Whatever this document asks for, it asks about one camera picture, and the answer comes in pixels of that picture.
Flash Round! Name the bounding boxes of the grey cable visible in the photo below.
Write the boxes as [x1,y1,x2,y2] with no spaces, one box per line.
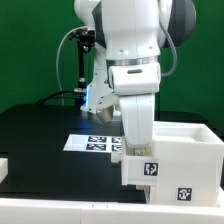
[55,27,83,108]

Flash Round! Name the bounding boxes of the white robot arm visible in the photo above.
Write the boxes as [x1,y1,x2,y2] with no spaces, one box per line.
[74,0,196,154]

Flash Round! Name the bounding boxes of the white front rail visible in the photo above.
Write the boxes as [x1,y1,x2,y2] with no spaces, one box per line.
[0,199,224,224]

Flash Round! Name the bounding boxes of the black cables on table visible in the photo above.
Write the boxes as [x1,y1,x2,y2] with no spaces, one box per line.
[35,89,84,107]

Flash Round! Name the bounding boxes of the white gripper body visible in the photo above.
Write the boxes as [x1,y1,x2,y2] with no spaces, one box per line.
[96,63,161,148]

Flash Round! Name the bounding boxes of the white left rail piece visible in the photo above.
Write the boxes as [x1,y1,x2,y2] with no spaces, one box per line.
[0,158,8,184]

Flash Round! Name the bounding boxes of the small white drawer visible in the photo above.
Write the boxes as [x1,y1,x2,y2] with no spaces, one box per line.
[111,140,159,186]

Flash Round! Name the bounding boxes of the large white drawer housing box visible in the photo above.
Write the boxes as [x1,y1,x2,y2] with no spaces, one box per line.
[134,121,224,206]

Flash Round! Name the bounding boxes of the white marker sheet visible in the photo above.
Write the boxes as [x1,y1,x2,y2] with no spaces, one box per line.
[63,134,122,153]

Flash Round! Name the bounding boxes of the black camera on stand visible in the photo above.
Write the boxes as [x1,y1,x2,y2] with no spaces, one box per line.
[69,26,95,94]

